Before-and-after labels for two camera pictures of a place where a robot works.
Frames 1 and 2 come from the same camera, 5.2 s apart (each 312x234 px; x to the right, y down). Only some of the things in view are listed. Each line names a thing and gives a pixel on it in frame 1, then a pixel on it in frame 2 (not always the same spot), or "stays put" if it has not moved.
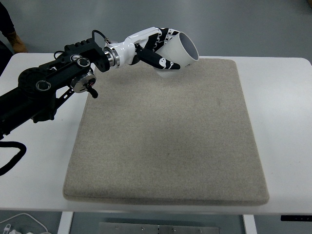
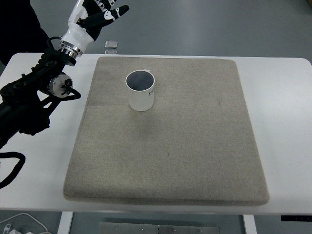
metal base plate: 153,228 stays put
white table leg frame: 65,223 stays put
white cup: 180,49 to 141,84
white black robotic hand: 142,46 to 87,19
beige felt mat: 145,137 stays put
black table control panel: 296,218 stays put
